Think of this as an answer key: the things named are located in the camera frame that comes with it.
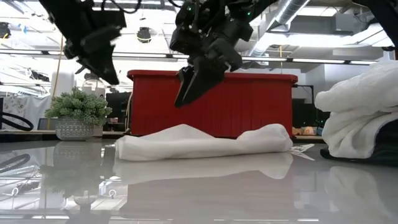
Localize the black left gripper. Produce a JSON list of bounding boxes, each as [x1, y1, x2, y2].
[[63, 26, 124, 85]]

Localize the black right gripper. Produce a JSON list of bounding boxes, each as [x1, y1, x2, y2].
[[174, 17, 254, 108]]

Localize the plain white thin garment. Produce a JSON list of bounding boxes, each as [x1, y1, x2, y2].
[[114, 123, 294, 162]]

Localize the dark grey garment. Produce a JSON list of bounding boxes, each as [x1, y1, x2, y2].
[[320, 119, 398, 166]]

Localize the red plastic bin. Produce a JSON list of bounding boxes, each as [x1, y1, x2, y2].
[[126, 69, 299, 139]]

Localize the clear spray bottle black head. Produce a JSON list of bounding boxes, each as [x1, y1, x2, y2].
[[81, 72, 108, 98]]

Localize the white paper towel roll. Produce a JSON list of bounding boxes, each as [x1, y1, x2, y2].
[[50, 71, 76, 98]]

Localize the green potted plant patterned pot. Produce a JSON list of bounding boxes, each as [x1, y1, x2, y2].
[[45, 86, 113, 142]]

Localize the white hanging sheet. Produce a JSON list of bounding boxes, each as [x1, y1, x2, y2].
[[2, 95, 53, 131]]

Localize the wooden workbench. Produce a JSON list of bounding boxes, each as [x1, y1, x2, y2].
[[294, 134, 326, 144], [0, 129, 127, 142]]

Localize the large black screen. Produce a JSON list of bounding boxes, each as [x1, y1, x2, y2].
[[292, 102, 330, 128]]

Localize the long ceiling light strip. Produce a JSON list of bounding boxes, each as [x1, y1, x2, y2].
[[0, 48, 379, 67]]

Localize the orange cloth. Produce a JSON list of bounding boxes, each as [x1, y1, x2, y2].
[[292, 126, 318, 136]]

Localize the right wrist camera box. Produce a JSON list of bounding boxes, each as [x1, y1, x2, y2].
[[169, 18, 203, 56]]

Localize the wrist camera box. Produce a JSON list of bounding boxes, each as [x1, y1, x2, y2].
[[90, 11, 127, 31], [169, 18, 203, 56]]

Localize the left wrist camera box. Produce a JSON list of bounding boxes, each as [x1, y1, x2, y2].
[[90, 11, 127, 31]]

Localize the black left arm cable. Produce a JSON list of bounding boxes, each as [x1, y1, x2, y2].
[[101, 0, 143, 15]]

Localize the silver spiral ventilation duct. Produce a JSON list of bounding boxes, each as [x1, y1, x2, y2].
[[247, 0, 312, 57]]

